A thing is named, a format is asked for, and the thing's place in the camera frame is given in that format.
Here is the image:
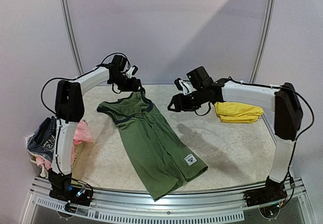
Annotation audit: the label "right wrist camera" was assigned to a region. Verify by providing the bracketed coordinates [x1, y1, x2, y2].
[174, 78, 195, 95]

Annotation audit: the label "pink garment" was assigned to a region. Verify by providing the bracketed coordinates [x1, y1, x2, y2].
[31, 120, 94, 170]

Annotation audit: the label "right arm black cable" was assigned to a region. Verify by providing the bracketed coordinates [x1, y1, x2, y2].
[227, 77, 315, 177]

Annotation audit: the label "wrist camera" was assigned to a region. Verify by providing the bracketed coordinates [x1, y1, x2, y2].
[174, 78, 195, 95]
[125, 66, 138, 79]

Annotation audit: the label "aluminium front rail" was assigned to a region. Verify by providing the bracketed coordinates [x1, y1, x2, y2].
[22, 177, 315, 223]

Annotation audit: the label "dark blue garment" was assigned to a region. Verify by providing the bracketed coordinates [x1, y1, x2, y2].
[27, 117, 57, 161]

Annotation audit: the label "right aluminium frame post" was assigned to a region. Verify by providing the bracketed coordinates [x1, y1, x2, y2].
[249, 0, 275, 83]

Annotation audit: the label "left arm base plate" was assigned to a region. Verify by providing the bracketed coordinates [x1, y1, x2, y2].
[49, 181, 94, 206]

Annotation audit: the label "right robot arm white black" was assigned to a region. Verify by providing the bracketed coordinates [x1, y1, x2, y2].
[168, 66, 303, 183]

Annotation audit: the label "beige plastic laundry basket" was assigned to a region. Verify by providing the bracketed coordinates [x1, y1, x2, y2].
[29, 142, 85, 179]

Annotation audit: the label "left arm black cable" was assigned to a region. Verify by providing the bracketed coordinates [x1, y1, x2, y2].
[40, 52, 131, 115]

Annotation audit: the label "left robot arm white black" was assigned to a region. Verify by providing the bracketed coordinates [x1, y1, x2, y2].
[48, 53, 141, 201]

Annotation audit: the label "olive green garment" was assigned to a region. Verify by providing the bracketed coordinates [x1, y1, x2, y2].
[96, 91, 208, 201]

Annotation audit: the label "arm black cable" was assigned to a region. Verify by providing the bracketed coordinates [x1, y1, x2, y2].
[40, 52, 131, 115]
[227, 77, 315, 177]

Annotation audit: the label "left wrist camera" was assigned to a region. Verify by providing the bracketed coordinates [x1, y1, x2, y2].
[125, 66, 138, 79]

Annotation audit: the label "yellow shorts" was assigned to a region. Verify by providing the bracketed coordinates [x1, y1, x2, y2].
[214, 102, 264, 124]

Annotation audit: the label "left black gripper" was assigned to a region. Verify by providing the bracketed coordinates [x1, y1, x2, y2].
[111, 73, 141, 92]

